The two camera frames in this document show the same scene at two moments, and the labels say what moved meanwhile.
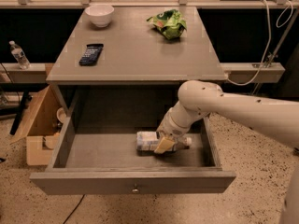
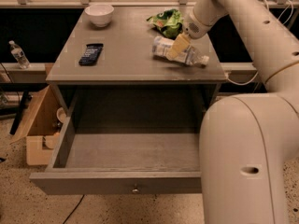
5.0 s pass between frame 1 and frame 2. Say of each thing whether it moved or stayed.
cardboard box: stayed
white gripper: moved
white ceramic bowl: stayed
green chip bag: stayed
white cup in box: stayed
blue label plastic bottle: moved
